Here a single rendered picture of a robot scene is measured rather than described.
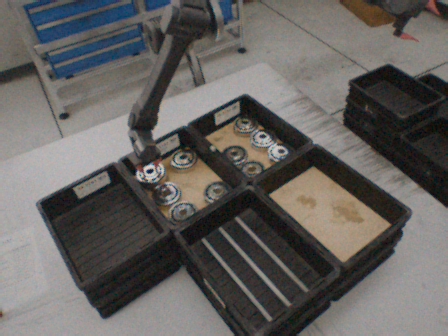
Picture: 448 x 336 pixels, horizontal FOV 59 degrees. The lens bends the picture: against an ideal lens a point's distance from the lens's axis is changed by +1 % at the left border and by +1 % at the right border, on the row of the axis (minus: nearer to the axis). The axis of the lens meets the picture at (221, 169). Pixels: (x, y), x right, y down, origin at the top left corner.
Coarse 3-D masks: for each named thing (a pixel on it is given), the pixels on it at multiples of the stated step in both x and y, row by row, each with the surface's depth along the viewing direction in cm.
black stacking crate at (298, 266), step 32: (224, 224) 131; (256, 224) 130; (224, 256) 122; (256, 256) 121; (288, 256) 120; (320, 256) 109; (224, 288) 115; (256, 288) 114; (288, 288) 113; (256, 320) 108; (288, 320) 103
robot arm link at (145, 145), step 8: (128, 120) 125; (136, 128) 125; (144, 128) 126; (152, 128) 128; (144, 136) 123; (152, 136) 124; (136, 144) 124; (144, 144) 121; (152, 144) 122; (144, 152) 122; (152, 152) 124; (144, 160) 124
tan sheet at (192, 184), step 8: (168, 160) 154; (200, 160) 152; (168, 168) 151; (200, 168) 149; (208, 168) 149; (136, 176) 149; (168, 176) 148; (176, 176) 147; (184, 176) 147; (192, 176) 147; (200, 176) 146; (208, 176) 146; (216, 176) 146; (184, 184) 144; (192, 184) 144; (200, 184) 144; (152, 192) 143; (184, 192) 142; (192, 192) 141; (200, 192) 141; (184, 200) 139; (192, 200) 139; (200, 200) 138; (200, 208) 136
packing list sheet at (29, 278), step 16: (0, 240) 150; (16, 240) 150; (32, 240) 149; (0, 256) 145; (16, 256) 145; (32, 256) 144; (0, 272) 141; (16, 272) 140; (32, 272) 139; (0, 288) 136; (16, 288) 136; (32, 288) 135; (48, 288) 135; (0, 304) 132; (16, 304) 132
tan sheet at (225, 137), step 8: (224, 128) 164; (232, 128) 163; (208, 136) 161; (216, 136) 161; (224, 136) 160; (232, 136) 160; (216, 144) 157; (224, 144) 157; (232, 144) 157; (240, 144) 156; (248, 144) 156; (248, 152) 153; (256, 152) 152; (264, 152) 152; (264, 160) 149
